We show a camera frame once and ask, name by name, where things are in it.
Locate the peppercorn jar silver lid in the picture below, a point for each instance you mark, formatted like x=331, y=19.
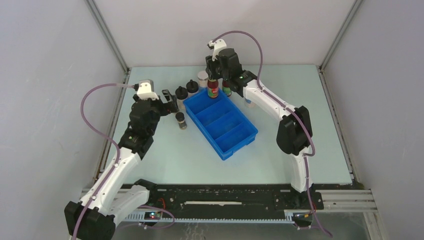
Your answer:
x=203, y=78

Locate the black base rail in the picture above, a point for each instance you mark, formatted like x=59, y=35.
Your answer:
x=232, y=201

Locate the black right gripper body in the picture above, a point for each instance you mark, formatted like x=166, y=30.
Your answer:
x=214, y=69

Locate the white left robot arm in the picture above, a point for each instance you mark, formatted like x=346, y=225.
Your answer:
x=99, y=212

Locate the black-lid spout jar front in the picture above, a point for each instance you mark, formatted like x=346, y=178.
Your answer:
x=181, y=94

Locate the black spice shaker front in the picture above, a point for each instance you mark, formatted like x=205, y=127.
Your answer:
x=180, y=118

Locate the black-lid spout jar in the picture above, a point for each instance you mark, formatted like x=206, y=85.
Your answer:
x=181, y=94
x=192, y=88

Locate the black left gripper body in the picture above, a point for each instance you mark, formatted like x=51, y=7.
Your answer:
x=164, y=109

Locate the tall green-label sauce bottle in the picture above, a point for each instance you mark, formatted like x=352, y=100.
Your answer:
x=226, y=88

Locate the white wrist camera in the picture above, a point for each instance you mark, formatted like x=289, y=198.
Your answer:
x=217, y=46
x=146, y=89

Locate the black-lid spout jar rear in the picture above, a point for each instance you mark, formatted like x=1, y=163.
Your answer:
x=192, y=88

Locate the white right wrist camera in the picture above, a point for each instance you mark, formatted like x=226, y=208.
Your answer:
x=217, y=46

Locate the blue divided plastic bin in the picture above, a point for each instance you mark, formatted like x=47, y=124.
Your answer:
x=221, y=122

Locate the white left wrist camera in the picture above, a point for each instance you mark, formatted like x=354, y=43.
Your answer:
x=146, y=89

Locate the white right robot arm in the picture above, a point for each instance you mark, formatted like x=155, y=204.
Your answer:
x=294, y=133

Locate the short yellow-cap sauce bottle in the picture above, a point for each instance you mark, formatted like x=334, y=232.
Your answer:
x=212, y=88

